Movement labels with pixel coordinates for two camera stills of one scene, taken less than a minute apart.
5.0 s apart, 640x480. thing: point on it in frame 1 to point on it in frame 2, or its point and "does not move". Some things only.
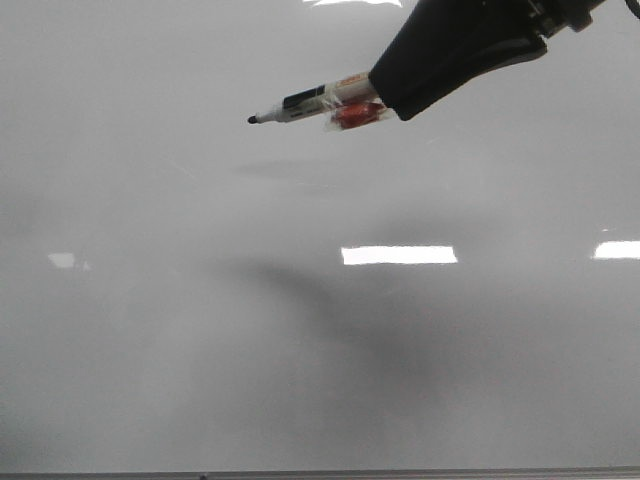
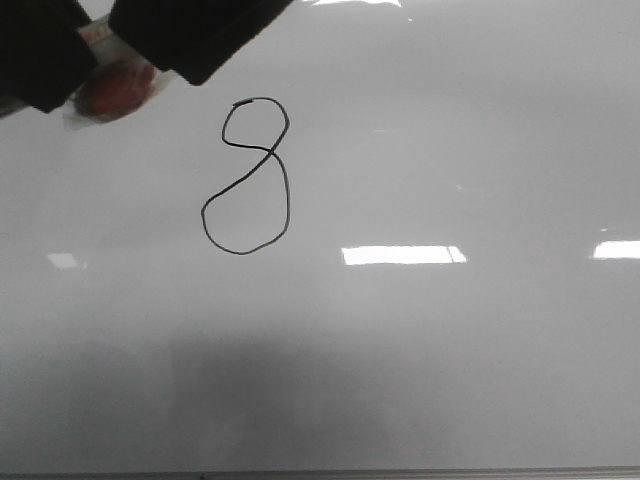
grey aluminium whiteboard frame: x=333 y=473 does not move
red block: x=353 y=111 to x=109 y=90
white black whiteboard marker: x=318 y=99 to x=106 y=47
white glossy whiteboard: x=182 y=288 does not move
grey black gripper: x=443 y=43 to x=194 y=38
